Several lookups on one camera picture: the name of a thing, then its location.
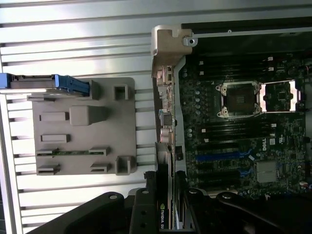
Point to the silver hard disk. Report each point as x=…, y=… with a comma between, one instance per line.
x=31, y=81

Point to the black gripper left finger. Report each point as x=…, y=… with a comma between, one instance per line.
x=143, y=212

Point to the grey parts rack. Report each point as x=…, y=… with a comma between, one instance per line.
x=97, y=136

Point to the green RAM stick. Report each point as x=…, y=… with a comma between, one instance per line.
x=73, y=152

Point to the CPU socket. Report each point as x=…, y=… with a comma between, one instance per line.
x=239, y=100

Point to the open black PC case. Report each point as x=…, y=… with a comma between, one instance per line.
x=180, y=109

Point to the open metal socket cover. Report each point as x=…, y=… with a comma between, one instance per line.
x=263, y=97

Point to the beige corner fixture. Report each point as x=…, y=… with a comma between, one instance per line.
x=168, y=48

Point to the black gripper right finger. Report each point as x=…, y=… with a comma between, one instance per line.
x=195, y=214

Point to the silver chipset heatsink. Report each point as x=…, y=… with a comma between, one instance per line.
x=266, y=171

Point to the green Dell motherboard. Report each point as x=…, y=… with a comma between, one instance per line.
x=202, y=97

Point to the blue disk caddy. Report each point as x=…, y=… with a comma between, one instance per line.
x=73, y=85

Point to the blue expansion slot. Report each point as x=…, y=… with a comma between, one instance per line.
x=217, y=157

